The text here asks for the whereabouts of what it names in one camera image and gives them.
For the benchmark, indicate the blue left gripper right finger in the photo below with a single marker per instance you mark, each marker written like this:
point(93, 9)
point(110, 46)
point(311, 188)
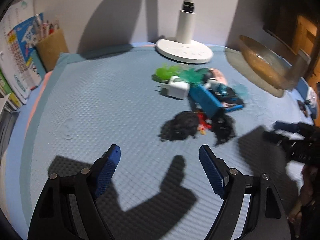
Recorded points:
point(211, 165)

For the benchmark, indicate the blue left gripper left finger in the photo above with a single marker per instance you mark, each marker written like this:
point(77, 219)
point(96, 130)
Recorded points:
point(106, 168)

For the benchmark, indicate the black-haired red figurine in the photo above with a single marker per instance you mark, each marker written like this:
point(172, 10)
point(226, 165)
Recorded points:
point(185, 124)

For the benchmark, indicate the blue power bank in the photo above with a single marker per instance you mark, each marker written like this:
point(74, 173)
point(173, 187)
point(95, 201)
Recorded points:
point(209, 103)

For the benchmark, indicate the black card box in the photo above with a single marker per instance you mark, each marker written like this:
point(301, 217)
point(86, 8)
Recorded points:
point(228, 98)

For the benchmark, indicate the pale blue translucent figure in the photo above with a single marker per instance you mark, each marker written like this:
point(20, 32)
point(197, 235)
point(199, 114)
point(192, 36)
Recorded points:
point(241, 90)

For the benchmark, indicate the dark-headed monkey figurine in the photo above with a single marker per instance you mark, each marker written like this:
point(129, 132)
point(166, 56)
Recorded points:
point(209, 78)

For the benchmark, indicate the white charger plug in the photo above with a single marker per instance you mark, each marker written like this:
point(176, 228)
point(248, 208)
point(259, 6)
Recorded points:
point(173, 88)

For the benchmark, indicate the teal translucent plastic figure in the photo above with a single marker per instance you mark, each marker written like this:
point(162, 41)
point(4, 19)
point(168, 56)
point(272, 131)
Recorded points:
point(192, 76)

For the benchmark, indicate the bright green plastic figure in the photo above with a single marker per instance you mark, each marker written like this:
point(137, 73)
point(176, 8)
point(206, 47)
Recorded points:
point(165, 72)

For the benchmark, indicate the blue textured table mat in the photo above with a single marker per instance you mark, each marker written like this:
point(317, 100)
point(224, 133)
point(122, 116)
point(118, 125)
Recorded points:
point(159, 189)

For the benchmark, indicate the amber ribbed glass bowl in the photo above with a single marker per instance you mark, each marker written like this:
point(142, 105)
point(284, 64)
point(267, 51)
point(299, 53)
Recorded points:
point(266, 63)

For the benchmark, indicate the grey metal cylinder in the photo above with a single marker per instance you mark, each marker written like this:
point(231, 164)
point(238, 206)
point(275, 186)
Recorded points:
point(297, 70)

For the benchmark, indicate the pink oval tag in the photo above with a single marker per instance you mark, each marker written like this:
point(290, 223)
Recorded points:
point(218, 76)

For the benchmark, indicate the round grey-green placemat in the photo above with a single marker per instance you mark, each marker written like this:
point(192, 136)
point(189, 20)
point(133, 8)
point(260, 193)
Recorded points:
point(237, 61)

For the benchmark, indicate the brown pen holder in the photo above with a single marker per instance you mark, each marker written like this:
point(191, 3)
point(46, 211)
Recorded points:
point(50, 48)

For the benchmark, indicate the stack of books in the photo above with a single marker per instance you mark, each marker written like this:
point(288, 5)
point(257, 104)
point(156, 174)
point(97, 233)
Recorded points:
point(21, 68)

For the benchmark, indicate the white desk lamp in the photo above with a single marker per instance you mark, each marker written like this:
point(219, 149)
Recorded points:
point(182, 47)

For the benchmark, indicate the pens in holder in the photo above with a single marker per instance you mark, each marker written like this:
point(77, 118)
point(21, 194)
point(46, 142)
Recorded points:
point(44, 28)

